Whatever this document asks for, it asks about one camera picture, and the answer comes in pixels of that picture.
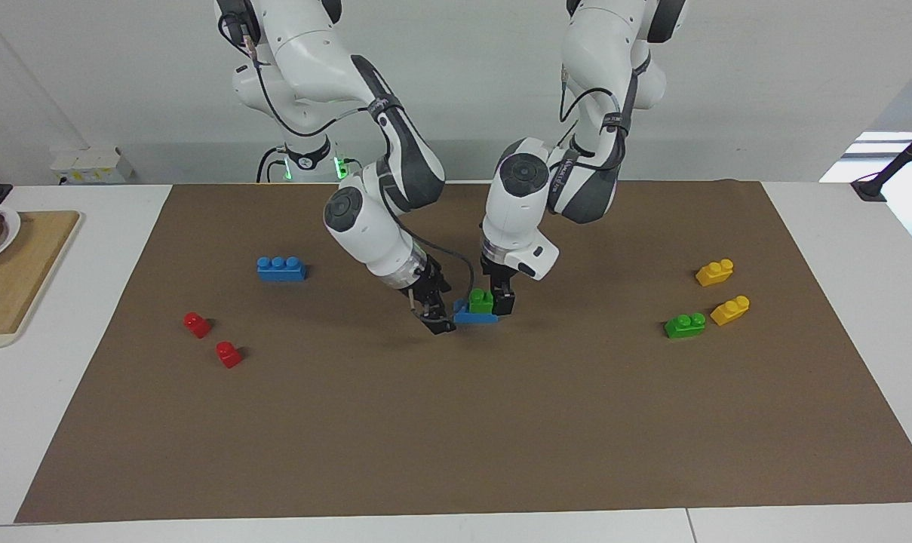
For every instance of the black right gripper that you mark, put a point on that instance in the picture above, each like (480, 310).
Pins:
(425, 285)

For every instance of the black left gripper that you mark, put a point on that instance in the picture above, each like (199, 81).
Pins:
(501, 277)

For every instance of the plain green two-stud block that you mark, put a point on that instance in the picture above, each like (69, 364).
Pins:
(481, 302)

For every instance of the blue three-stud block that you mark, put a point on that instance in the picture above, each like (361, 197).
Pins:
(280, 270)
(471, 317)

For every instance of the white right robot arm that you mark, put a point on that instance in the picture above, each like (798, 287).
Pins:
(365, 234)

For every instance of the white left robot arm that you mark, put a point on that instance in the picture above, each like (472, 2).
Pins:
(523, 219)

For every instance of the green block with printed studs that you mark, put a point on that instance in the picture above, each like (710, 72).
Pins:
(685, 326)

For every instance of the red single-stud block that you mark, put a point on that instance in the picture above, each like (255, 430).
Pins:
(196, 325)
(228, 354)

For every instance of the yellow two-stud block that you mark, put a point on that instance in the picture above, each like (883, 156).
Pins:
(729, 311)
(714, 273)

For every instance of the brown paper table mat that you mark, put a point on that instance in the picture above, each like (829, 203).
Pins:
(456, 422)

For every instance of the wooden cutting board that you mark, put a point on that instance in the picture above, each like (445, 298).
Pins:
(18, 279)

